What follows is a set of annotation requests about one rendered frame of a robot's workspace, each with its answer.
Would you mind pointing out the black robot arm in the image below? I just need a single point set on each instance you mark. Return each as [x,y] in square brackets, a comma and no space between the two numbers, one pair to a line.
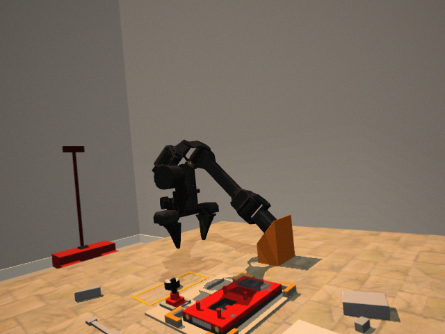
[168,175]

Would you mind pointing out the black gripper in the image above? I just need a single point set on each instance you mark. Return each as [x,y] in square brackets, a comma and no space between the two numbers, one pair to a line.
[187,204]

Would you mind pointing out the black wheel with grey hub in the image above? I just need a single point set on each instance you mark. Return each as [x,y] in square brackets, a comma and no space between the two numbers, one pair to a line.
[167,284]

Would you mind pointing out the pale yellow flat square pad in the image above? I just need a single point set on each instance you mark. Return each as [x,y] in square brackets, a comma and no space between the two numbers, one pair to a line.
[302,327]

